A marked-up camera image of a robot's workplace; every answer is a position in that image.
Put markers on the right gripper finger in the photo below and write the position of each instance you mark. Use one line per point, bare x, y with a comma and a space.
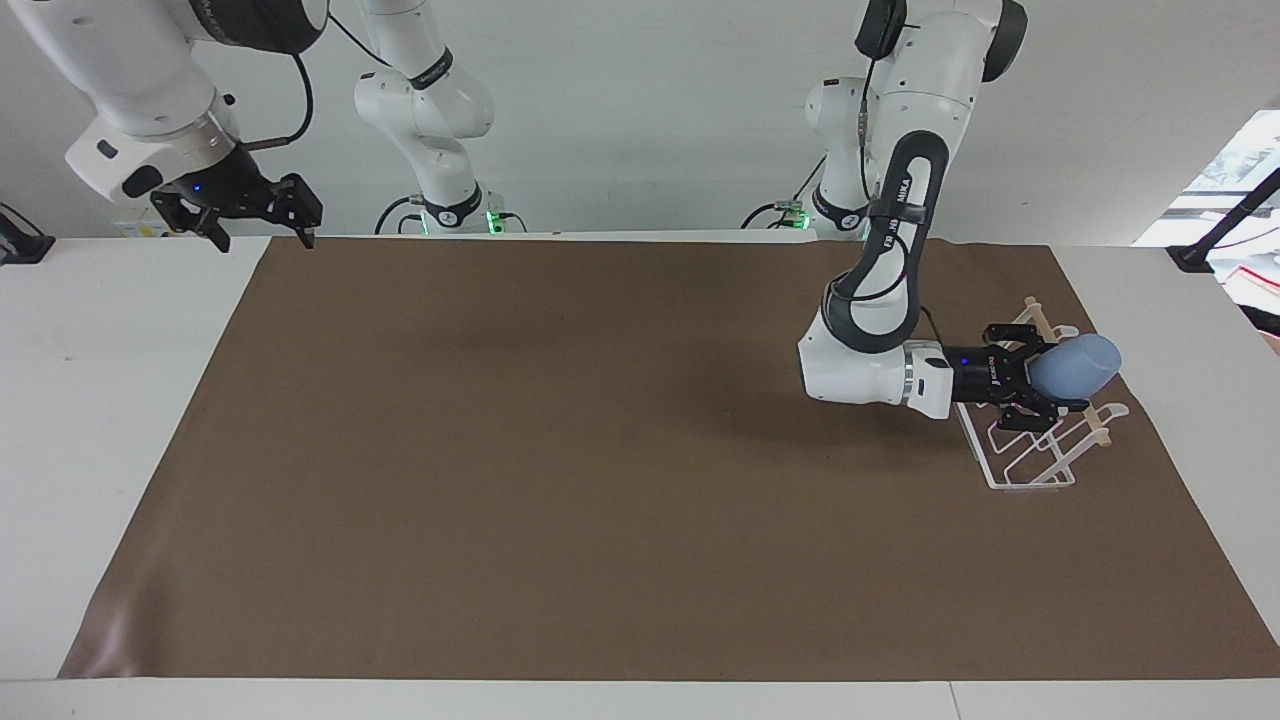
190, 208
298, 205

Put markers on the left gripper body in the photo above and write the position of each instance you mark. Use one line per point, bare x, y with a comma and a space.
975, 375

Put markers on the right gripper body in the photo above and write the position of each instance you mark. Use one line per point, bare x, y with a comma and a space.
228, 180

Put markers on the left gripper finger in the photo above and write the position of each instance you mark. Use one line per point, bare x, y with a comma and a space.
1025, 415
1012, 338

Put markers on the blue cup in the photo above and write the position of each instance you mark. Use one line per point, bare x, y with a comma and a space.
1080, 365

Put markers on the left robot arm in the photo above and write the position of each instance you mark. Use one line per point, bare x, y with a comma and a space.
850, 380

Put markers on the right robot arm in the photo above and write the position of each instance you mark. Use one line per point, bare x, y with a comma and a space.
130, 80

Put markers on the black stand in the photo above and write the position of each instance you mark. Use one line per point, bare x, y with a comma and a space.
20, 245
1225, 225

